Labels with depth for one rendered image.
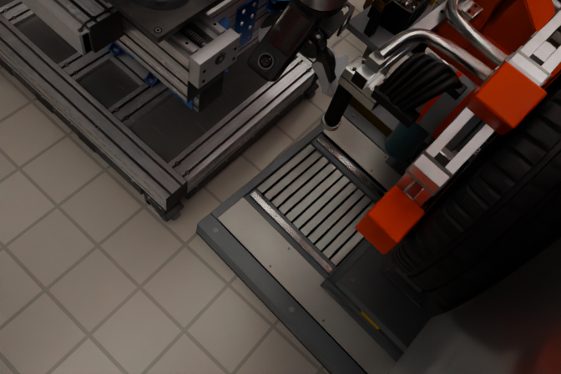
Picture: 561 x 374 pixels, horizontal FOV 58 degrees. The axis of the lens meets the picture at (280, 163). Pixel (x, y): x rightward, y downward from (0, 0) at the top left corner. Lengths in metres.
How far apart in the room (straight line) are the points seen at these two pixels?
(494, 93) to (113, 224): 1.34
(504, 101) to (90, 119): 1.31
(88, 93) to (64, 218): 0.42
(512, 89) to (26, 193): 1.55
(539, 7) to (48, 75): 1.52
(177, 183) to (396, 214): 0.85
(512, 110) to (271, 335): 1.15
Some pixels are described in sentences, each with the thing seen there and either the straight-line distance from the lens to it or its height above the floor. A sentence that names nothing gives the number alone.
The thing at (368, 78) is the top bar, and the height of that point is 0.98.
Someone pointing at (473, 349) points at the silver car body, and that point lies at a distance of 0.69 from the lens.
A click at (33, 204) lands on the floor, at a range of 1.87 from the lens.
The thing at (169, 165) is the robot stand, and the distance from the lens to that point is 1.62.
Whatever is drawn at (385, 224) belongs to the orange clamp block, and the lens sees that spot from 0.90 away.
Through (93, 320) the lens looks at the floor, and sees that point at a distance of 1.71.
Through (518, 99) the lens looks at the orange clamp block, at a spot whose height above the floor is 1.15.
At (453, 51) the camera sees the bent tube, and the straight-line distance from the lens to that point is 1.02.
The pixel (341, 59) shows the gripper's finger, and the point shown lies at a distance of 0.79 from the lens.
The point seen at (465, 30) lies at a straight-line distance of 1.07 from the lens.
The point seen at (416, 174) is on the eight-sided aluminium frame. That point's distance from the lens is 0.90.
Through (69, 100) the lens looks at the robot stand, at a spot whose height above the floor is 0.22.
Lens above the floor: 1.65
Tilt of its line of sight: 59 degrees down
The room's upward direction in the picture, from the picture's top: 21 degrees clockwise
